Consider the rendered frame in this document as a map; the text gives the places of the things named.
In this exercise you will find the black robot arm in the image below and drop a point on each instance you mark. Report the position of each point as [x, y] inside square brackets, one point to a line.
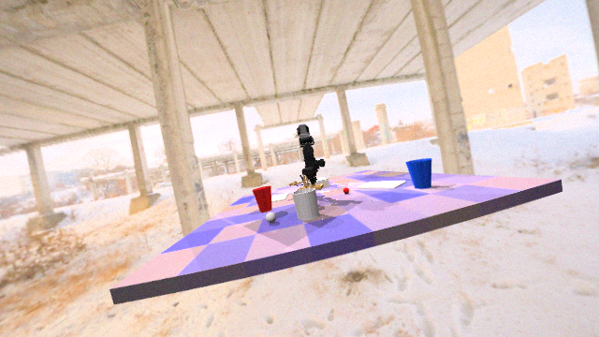
[306, 140]

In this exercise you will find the blue cup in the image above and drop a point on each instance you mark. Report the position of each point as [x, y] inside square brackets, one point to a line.
[420, 171]

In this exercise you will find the red plastic cup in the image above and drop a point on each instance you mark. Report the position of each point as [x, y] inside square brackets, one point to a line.
[263, 198]

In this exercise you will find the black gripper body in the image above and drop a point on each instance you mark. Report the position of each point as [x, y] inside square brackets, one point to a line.
[309, 165]

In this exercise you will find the white mug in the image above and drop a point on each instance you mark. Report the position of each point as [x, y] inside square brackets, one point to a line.
[306, 204]

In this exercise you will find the white ball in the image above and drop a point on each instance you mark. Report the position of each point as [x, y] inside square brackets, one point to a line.
[270, 217]

